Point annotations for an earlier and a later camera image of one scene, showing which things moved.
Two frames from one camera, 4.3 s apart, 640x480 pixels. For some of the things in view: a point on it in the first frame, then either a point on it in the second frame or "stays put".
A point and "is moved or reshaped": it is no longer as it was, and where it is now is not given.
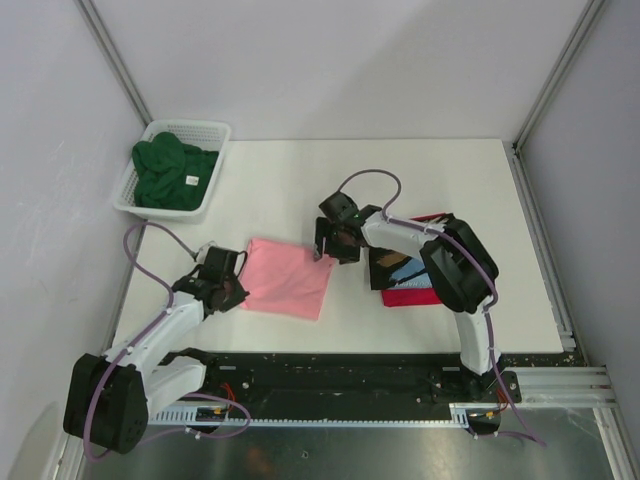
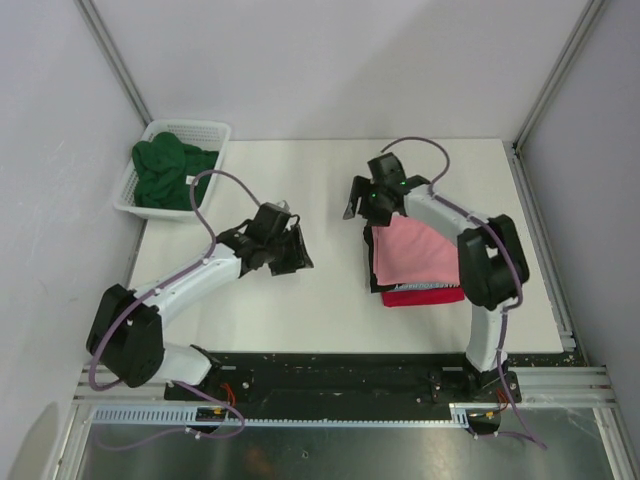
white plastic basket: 172,170 stays put
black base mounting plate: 293,379 stays put
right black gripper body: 336,246 to 373,205
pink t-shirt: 285,278 is moved or reshaped
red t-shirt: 411,296 stays put
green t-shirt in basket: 171,173 stays put
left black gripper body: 234,294 to 287,255
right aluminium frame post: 588,19 stays put
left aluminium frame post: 96,24 stays put
